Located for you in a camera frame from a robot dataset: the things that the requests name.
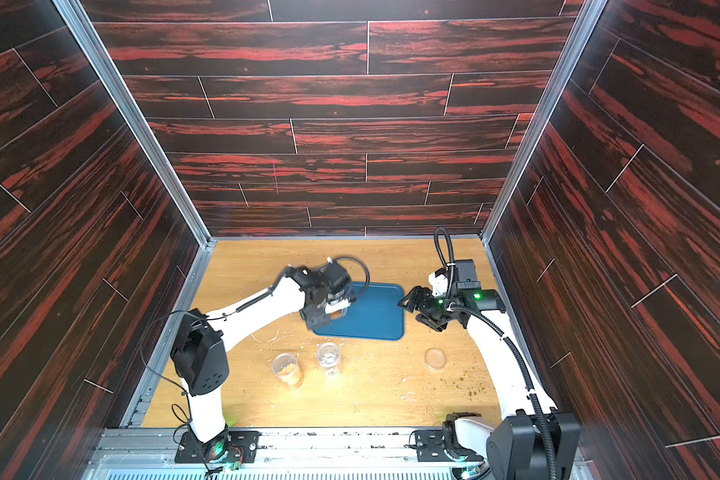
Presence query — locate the clear round jar lid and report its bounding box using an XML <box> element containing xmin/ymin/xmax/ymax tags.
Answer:
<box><xmin>424</xmin><ymin>348</ymin><xmax>447</xmax><ymax>371</ymax></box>

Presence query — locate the clear plastic cookie jar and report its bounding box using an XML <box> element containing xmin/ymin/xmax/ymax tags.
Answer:
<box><xmin>325</xmin><ymin>298</ymin><xmax>352</xmax><ymax>322</ymax></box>

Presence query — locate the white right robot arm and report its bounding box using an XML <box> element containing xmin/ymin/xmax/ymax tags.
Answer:
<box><xmin>398</xmin><ymin>227</ymin><xmax>581</xmax><ymax>479</ymax></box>

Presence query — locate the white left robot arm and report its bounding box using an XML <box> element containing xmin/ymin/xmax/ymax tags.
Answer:
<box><xmin>169</xmin><ymin>255</ymin><xmax>370</xmax><ymax>464</ymax></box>

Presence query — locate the clear empty plastic jar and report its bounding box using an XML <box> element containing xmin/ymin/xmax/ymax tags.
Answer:
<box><xmin>316</xmin><ymin>342</ymin><xmax>341</xmax><ymax>377</ymax></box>

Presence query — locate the clear jar with yellow snacks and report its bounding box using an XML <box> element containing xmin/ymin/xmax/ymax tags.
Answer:
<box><xmin>271</xmin><ymin>353</ymin><xmax>303</xmax><ymax>389</ymax></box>

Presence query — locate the blue plastic tray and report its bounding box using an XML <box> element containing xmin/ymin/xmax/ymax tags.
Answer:
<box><xmin>314</xmin><ymin>282</ymin><xmax>405</xmax><ymax>341</ymax></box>

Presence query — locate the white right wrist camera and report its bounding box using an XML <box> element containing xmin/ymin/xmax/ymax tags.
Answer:
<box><xmin>428</xmin><ymin>268</ymin><xmax>450</xmax><ymax>298</ymax></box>

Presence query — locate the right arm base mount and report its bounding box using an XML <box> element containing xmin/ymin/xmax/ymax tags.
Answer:
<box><xmin>406</xmin><ymin>412</ymin><xmax>490</xmax><ymax>480</ymax></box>

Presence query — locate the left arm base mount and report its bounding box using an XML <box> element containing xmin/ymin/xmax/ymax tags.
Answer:
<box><xmin>174</xmin><ymin>426</ymin><xmax>261</xmax><ymax>473</ymax></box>

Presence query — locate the aluminium corner post left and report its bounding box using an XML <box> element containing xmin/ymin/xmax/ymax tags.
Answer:
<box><xmin>52</xmin><ymin>0</ymin><xmax>212</xmax><ymax>249</ymax></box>

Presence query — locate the aluminium corner post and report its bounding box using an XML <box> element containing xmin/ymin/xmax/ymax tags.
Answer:
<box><xmin>481</xmin><ymin>0</ymin><xmax>607</xmax><ymax>252</ymax></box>
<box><xmin>52</xmin><ymin>0</ymin><xmax>212</xmax><ymax>249</ymax></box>

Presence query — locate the aluminium corner post right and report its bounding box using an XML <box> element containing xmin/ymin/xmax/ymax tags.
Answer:
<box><xmin>481</xmin><ymin>0</ymin><xmax>607</xmax><ymax>252</ymax></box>

